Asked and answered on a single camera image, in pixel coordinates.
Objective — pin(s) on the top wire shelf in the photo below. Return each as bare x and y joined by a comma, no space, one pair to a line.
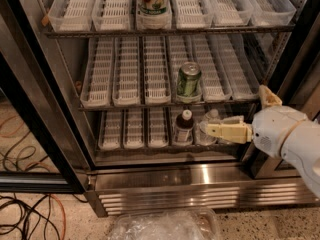
50,33

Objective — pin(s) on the green soda can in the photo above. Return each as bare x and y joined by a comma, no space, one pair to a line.
188,82

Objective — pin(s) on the middle wire shelf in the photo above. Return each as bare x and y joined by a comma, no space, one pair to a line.
201,103

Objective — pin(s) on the wire shelf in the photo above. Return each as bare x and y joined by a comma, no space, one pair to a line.
201,103
172,149
50,33

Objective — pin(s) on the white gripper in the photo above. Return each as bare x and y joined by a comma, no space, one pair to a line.
274,130

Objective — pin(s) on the open glass fridge door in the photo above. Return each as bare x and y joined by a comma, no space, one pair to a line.
35,79

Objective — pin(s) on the bottom wire shelf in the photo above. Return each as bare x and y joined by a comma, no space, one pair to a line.
172,149

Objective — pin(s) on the clear plastic bin on floor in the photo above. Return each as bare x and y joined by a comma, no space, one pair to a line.
172,224

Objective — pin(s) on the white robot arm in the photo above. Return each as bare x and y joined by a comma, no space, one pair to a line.
303,154

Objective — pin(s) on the dark juice bottle white cap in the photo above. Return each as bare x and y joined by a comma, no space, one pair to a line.
183,126

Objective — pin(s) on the clear water bottle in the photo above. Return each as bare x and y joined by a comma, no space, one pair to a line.
206,139

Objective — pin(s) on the stainless steel fridge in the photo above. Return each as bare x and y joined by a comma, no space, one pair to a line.
236,178

